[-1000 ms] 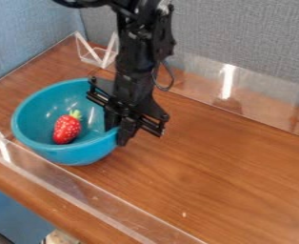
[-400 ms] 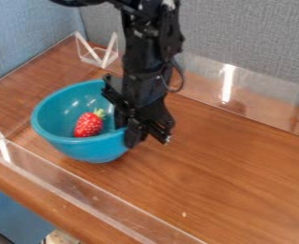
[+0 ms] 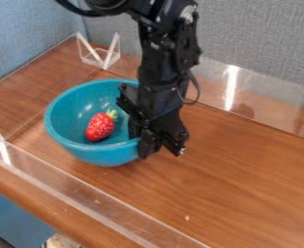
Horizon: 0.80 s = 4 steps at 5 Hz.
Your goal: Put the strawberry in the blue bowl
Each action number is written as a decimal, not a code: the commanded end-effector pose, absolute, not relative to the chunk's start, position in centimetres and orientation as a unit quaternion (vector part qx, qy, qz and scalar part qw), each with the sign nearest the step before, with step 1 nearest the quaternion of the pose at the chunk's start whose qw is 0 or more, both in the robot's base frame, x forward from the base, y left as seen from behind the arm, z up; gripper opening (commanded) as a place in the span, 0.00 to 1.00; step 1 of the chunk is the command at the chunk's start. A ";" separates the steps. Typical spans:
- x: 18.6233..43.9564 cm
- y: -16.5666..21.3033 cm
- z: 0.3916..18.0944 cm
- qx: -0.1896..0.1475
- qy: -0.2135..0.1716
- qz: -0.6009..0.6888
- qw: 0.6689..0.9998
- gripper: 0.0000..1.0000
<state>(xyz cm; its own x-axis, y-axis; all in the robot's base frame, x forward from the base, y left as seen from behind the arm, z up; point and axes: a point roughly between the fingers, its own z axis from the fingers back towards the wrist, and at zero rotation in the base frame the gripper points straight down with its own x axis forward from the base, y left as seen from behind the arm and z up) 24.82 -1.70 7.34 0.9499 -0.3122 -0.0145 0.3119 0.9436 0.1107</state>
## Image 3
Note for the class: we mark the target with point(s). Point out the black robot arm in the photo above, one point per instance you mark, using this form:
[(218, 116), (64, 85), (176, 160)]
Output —
[(171, 52)]

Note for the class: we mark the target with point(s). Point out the clear acrylic front barrier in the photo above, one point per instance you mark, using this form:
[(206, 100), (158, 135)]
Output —
[(91, 201)]

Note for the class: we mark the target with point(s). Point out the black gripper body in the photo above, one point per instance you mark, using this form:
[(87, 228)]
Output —
[(156, 106)]

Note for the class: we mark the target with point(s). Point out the red toy strawberry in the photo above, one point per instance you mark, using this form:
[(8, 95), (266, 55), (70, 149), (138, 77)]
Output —
[(102, 125)]

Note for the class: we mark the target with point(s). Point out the clear acrylic barrier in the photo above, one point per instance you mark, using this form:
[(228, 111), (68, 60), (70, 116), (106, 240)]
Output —
[(91, 201), (266, 99)]

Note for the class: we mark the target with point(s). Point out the clear acrylic back barrier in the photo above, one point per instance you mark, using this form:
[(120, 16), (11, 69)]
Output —
[(266, 99)]

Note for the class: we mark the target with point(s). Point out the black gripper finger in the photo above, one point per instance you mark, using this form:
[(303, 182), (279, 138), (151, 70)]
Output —
[(150, 144), (135, 127)]

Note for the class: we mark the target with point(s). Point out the blue bowl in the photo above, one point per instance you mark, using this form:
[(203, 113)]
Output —
[(67, 118)]

